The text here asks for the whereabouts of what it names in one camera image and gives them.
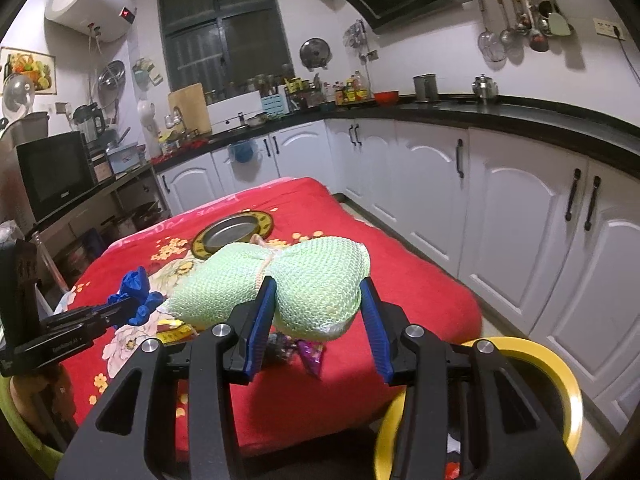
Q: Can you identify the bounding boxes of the blue glove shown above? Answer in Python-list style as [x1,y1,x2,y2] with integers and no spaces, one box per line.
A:
[107,266,166,326]

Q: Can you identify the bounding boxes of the metal canister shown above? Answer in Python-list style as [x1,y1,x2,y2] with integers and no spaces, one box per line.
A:
[412,74,441,102]

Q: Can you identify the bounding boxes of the wall socket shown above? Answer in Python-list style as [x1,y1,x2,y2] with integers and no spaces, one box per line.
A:
[593,17,626,41]

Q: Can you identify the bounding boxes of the metal pot lid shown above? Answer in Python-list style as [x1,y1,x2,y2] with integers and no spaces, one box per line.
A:
[299,37,332,70]

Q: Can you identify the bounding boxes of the person's left forearm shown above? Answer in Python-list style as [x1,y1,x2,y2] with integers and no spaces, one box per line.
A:
[0,360,76,466]

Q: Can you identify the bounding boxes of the black microwave oven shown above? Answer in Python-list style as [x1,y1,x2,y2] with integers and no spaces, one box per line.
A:
[16,131,98,221]

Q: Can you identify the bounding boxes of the white kitchen cabinets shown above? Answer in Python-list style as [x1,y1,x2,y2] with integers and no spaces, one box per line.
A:
[155,119,640,431]

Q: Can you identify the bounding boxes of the blue storage box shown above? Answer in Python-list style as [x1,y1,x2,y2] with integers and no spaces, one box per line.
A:
[107,144,146,175]

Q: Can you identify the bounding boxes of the group of condiment bottles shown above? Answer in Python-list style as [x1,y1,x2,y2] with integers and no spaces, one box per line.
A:
[332,72,373,106]

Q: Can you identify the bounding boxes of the white water heater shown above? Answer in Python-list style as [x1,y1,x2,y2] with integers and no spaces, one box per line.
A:
[44,0,138,41]

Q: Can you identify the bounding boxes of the yellow trash bin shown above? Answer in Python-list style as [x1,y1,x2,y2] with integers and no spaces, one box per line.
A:
[374,336,584,480]

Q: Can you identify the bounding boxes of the row of hanging kitchen utensils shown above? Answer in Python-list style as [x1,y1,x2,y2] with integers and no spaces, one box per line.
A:
[475,0,573,63]

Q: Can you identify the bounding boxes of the dark framed window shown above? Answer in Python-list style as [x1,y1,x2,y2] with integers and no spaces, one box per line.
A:
[157,0,295,93]

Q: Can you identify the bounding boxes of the metal plate with gold rim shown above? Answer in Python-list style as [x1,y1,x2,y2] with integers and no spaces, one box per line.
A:
[191,210,275,261]

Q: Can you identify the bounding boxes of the red floral blanket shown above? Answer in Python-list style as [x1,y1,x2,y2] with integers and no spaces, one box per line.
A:
[54,176,483,456]

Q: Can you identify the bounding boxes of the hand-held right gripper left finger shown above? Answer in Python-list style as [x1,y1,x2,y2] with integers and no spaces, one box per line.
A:
[55,276,278,480]

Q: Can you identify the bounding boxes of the green mesh scrubber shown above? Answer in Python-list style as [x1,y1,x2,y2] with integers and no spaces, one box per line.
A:
[165,240,372,339]

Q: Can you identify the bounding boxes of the blue hanging bag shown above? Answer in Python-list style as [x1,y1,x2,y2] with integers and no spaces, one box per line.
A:
[227,140,258,163]

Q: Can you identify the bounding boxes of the glass pot lid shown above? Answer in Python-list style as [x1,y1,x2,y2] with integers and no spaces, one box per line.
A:
[1,74,37,118]

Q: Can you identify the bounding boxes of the purple snack wrapper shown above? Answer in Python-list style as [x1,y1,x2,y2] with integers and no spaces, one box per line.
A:
[297,338,326,378]

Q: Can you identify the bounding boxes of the metal basin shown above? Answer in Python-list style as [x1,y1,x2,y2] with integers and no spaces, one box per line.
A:
[97,60,126,92]

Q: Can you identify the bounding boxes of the blue knife block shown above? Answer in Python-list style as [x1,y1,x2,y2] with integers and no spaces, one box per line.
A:
[260,92,292,120]

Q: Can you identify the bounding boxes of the wooden cutting board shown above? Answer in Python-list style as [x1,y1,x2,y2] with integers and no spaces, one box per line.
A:
[167,82,213,136]

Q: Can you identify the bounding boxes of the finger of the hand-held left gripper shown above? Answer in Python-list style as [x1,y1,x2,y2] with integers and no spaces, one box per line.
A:
[65,310,126,334]
[41,296,138,325]

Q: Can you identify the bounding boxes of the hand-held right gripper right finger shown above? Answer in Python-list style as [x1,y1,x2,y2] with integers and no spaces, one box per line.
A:
[359,276,583,480]

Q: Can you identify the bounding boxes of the fruit wall poster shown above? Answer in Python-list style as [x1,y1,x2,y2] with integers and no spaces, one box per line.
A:
[0,47,57,95]

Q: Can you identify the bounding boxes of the metal kettle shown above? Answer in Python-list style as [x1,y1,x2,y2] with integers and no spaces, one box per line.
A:
[472,74,499,102]

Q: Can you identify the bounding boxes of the yellow printed wrapper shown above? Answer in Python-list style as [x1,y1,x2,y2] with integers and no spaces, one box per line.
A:
[156,324,201,346]

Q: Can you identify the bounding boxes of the dark blender jug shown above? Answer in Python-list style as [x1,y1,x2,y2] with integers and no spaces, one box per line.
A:
[72,103,107,146]

